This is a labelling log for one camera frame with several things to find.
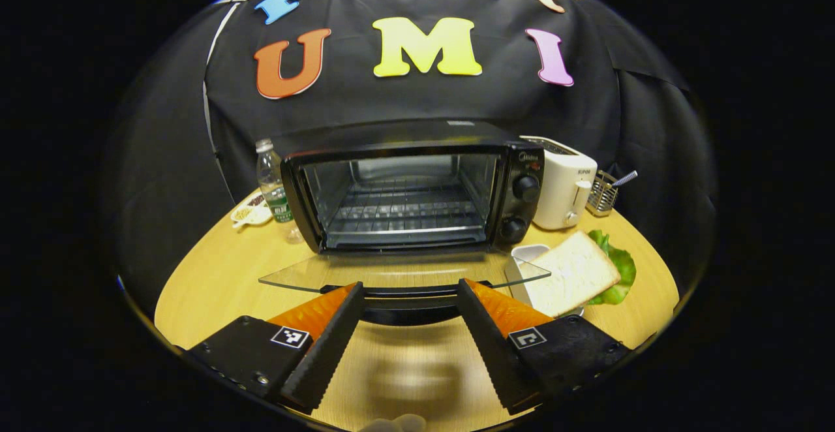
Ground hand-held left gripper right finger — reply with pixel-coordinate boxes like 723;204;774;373
455;279;632;415

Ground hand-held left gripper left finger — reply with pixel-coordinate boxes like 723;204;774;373
186;282;366;414

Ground lettuce sandwich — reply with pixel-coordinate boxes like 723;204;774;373
521;228;637;319

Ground black electric oven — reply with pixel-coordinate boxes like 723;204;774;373
258;119;553;326

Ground white rectangular tray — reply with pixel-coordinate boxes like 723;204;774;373
504;243;585;319

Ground white dish of seeds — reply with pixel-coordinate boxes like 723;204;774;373
230;191;274;230

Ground white toaster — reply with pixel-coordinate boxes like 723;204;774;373
520;135;598;231

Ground clear plastic water bottle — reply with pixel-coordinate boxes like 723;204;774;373
255;138;305;245

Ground metal wire basket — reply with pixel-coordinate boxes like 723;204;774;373
585;170;620;217

